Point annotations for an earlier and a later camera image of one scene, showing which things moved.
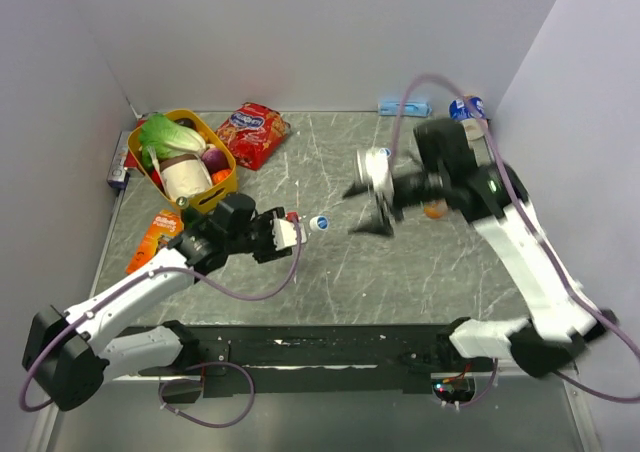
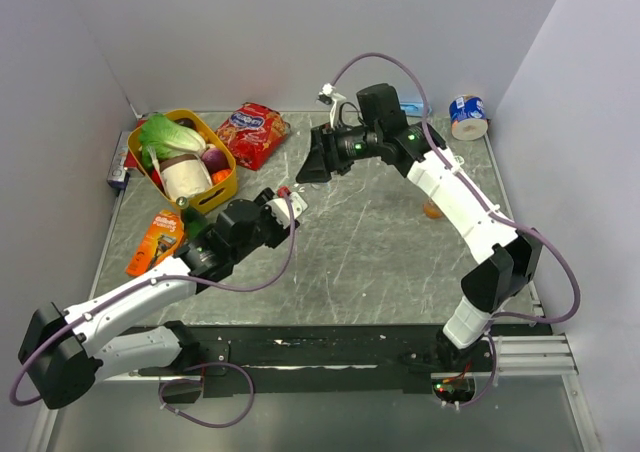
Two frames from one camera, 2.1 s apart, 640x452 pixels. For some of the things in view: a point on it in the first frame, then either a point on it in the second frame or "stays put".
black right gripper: (378, 222) → (323, 156)
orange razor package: (165, 223) stays put
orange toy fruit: (220, 175) stays put
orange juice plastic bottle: (435, 209) stays put
